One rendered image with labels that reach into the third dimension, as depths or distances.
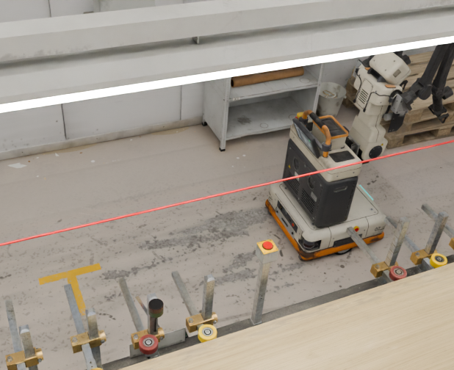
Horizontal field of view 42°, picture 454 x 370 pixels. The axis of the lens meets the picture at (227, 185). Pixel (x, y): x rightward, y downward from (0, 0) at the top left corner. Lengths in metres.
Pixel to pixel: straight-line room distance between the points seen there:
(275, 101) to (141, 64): 4.28
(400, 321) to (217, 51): 1.77
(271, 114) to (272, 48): 3.94
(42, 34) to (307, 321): 1.84
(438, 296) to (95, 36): 2.17
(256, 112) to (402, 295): 2.87
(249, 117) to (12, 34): 4.16
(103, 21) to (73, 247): 3.06
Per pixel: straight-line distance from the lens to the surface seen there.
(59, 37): 1.30
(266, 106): 5.50
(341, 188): 3.91
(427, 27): 1.74
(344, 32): 1.58
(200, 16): 1.37
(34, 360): 2.54
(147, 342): 2.59
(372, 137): 4.01
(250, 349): 2.60
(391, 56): 3.85
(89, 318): 2.44
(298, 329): 2.70
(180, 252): 4.19
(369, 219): 4.26
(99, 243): 4.28
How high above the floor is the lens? 3.01
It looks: 39 degrees down
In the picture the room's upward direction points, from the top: 5 degrees clockwise
